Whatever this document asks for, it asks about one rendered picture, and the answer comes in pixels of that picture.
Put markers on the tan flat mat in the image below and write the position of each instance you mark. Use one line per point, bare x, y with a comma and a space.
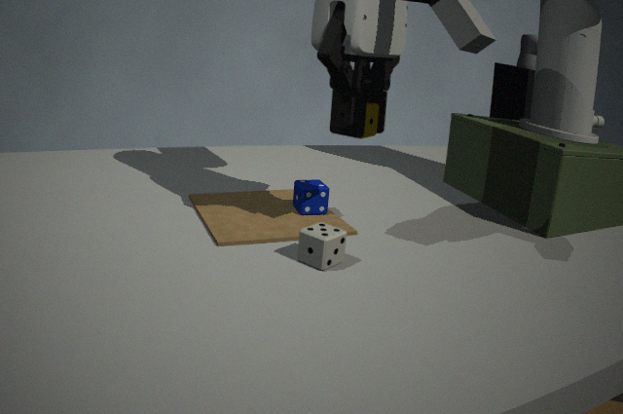
257, 217

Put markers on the blue die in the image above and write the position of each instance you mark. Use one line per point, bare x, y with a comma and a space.
310, 197

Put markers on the white die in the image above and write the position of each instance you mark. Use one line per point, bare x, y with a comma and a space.
322, 246

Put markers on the yellow die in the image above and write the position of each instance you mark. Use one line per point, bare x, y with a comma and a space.
371, 119

